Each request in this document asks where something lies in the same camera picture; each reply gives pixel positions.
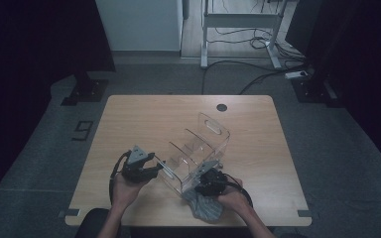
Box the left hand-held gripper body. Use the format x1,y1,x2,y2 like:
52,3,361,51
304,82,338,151
122,145,149,183

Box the person's dark clothed leg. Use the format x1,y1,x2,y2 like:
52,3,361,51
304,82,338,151
74,207,112,238

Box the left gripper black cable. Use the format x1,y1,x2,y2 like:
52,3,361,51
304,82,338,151
108,150,132,202

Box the white cabinet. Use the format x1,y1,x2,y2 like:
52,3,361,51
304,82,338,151
94,0,184,53

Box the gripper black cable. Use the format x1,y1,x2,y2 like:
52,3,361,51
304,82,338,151
108,150,132,202
222,173,254,208

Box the white desk frame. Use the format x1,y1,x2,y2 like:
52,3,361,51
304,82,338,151
200,0,289,69

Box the grey knitted garment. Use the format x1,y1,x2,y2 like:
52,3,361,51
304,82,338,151
182,187,224,223

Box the person's left hand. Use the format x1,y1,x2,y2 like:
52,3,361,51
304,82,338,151
111,174,150,212

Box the dark curtain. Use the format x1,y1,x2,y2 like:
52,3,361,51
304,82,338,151
286,0,381,179
0,0,116,212

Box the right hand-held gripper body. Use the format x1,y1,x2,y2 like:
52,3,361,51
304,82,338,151
194,160,229,197

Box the black floor cable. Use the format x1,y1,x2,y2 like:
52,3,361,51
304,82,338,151
200,59,276,96
237,63,309,96

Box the tangled black cables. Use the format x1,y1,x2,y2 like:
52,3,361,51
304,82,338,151
207,28,307,63

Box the clear acrylic divided organizer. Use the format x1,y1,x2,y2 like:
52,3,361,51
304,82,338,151
155,112,231,199

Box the black stand base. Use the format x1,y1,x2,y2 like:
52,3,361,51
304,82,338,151
61,70,109,107
291,77,341,107

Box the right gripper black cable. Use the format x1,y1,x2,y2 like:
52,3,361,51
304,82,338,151
222,173,254,208

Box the person's right hand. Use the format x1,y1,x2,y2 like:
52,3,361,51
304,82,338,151
216,179,254,217

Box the white power strip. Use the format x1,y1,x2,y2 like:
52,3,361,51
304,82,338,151
284,70,309,80

